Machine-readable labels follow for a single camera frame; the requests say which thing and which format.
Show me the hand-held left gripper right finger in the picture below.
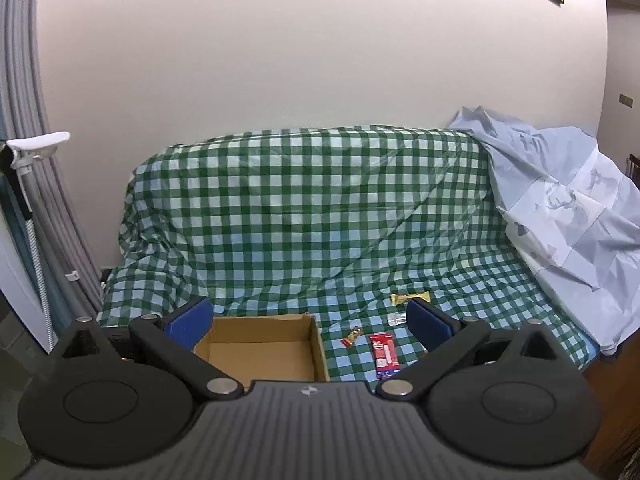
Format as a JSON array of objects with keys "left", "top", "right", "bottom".
[{"left": 376, "top": 300, "right": 584, "bottom": 403}]

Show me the long red white snack packet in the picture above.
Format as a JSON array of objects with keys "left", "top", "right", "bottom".
[{"left": 369, "top": 333, "right": 402, "bottom": 380}]

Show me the light blue sheet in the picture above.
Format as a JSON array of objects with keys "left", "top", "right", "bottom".
[{"left": 447, "top": 106, "right": 640, "bottom": 357}]

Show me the cardboard box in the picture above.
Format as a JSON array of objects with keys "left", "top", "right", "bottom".
[{"left": 192, "top": 312, "right": 331, "bottom": 394}]

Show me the black garment steamer with hose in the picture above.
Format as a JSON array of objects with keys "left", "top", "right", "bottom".
[{"left": 0, "top": 142, "right": 54, "bottom": 354}]

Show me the green checked sofa cover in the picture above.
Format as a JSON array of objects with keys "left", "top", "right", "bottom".
[{"left": 95, "top": 122, "right": 601, "bottom": 397}]

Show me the grey curtain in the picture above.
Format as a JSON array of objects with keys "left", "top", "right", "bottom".
[{"left": 0, "top": 0, "right": 104, "bottom": 356}]

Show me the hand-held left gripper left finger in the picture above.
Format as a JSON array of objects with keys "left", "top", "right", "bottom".
[{"left": 48, "top": 296, "right": 250, "bottom": 404}]

